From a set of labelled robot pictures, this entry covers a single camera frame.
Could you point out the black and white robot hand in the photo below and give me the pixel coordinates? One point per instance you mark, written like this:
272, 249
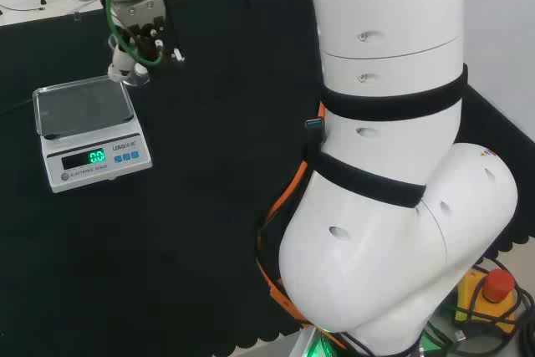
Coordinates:
144, 14

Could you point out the white electronic balance steel pan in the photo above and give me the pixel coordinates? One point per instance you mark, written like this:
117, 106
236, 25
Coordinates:
90, 135

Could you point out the black bench cloth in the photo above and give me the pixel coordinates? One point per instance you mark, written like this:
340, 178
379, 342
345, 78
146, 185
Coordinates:
209, 164

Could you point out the yellow stop button red cap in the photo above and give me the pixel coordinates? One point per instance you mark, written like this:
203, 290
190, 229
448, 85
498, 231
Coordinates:
493, 294

